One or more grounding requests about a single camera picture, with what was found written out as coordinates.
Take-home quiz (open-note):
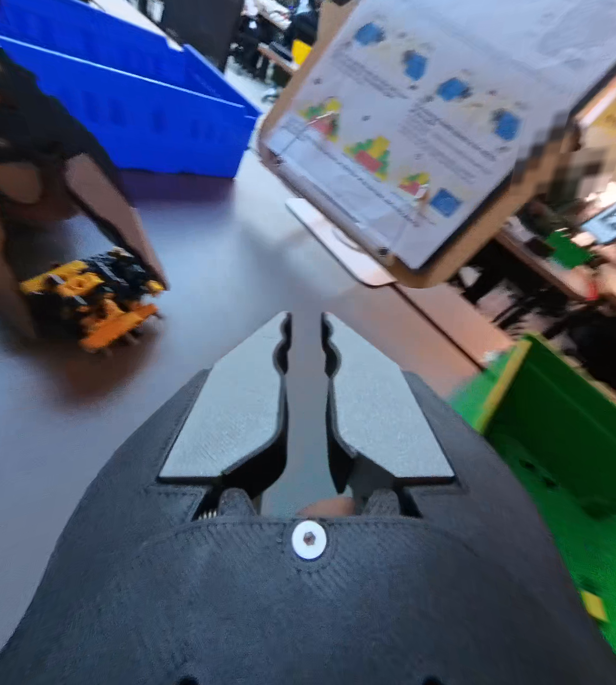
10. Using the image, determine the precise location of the instruction sheet on wooden stand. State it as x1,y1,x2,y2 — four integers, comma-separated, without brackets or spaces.
257,0,616,290

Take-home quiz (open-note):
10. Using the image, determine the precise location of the yellow black lego vehicle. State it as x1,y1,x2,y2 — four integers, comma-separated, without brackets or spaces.
19,247,167,354

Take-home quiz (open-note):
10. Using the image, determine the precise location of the printed instruction sheet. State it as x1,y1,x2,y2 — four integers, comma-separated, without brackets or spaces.
265,0,616,269

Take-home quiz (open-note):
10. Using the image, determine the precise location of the yellow lego brick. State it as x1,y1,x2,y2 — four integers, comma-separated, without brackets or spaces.
580,589,609,624

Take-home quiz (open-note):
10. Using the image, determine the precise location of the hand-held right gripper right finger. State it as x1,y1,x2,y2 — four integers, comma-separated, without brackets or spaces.
321,312,455,494

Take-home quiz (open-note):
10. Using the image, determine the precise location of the black monitor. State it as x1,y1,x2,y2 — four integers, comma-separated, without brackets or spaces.
158,0,244,70

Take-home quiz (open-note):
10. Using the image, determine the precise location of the person's left hand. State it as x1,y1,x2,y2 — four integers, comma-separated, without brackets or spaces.
0,159,82,221

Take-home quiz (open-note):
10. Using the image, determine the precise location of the blue plastic bin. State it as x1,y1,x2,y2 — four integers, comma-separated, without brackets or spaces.
0,0,250,110
0,32,263,180

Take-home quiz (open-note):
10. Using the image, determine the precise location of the green plastic bin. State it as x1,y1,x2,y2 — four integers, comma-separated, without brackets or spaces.
449,334,616,685

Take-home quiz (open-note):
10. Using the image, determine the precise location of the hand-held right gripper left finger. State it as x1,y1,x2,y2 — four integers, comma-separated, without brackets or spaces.
158,311,292,499

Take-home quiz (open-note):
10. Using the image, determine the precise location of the small green box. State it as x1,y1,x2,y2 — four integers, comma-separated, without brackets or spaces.
546,230,595,270

